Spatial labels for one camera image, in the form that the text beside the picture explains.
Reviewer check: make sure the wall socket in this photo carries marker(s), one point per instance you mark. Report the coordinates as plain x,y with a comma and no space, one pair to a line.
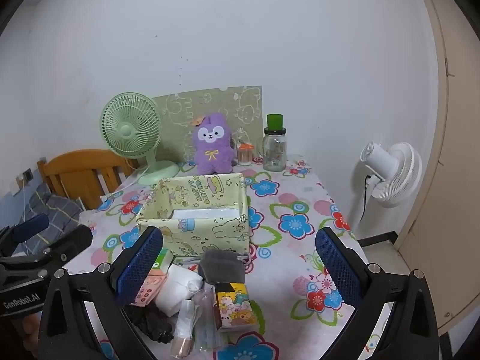
27,175

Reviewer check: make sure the purple plush toy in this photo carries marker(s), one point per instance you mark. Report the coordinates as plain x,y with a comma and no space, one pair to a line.
212,150

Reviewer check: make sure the green packet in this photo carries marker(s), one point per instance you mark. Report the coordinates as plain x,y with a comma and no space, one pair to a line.
164,260

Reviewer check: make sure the white and beige bandage roll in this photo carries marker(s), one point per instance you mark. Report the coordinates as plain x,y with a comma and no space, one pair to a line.
183,332

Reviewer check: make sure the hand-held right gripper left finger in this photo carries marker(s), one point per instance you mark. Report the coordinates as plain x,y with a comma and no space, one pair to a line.
140,266

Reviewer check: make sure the person's left hand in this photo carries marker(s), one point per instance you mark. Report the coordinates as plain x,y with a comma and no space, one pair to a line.
30,328

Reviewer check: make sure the grey plaid pillow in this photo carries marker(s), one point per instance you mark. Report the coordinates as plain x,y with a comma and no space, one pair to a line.
56,210

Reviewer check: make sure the white standing fan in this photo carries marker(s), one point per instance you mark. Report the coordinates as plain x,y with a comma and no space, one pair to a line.
393,174

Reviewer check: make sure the beige door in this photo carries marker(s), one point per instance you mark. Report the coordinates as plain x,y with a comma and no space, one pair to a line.
461,195

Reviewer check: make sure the green cartoon printed board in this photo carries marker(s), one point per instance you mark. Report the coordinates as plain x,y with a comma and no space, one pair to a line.
225,108

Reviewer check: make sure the black plastic bag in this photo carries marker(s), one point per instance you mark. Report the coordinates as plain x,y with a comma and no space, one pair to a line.
150,324

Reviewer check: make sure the pink cartoon packet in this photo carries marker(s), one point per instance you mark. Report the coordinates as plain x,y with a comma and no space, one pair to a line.
150,288

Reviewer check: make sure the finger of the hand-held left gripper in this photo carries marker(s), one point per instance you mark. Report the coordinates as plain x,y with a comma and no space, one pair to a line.
32,225
71,242

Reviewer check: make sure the yellow cartoon fabric storage box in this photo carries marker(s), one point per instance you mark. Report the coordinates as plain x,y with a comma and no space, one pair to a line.
195,234

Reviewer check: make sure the glass jar with green lid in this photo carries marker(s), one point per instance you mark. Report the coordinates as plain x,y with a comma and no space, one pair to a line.
274,150

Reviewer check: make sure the clear plastic tube pack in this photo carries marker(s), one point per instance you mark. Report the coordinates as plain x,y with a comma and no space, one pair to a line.
207,318

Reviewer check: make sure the yellow cartoon tissue pack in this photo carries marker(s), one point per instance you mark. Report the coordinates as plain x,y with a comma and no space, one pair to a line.
235,305

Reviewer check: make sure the white bottle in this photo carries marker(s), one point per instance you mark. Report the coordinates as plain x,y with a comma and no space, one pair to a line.
178,287

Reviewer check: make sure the green desk fan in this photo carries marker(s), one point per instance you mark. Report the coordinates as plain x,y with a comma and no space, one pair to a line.
129,131

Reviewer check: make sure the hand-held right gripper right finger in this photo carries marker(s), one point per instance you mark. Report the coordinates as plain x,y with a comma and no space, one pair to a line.
337,266

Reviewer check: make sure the floral tablecloth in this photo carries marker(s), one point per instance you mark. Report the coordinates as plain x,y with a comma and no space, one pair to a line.
292,210

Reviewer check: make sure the wooden bed headboard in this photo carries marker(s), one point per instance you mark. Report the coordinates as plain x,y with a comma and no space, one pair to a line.
78,174

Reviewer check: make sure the dark grey soft pouch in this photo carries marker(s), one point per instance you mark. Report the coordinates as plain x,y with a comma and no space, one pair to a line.
221,268

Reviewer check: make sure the small jar with orange lid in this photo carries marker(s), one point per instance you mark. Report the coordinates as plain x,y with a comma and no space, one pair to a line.
245,155

